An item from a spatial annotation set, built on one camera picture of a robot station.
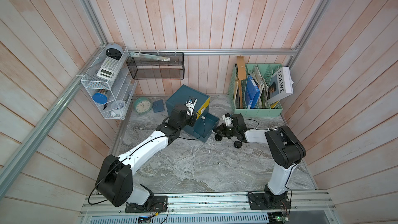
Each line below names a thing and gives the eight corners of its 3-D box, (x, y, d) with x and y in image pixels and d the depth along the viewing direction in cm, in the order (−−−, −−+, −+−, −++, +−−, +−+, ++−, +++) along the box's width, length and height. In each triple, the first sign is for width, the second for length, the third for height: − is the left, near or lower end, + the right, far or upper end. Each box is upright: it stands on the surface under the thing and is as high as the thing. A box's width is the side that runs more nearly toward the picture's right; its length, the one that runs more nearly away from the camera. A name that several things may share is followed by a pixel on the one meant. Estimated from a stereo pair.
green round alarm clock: (136, 112, 112) (131, 101, 103) (148, 105, 116) (144, 94, 107) (141, 116, 109) (136, 106, 100) (152, 109, 114) (148, 98, 105)
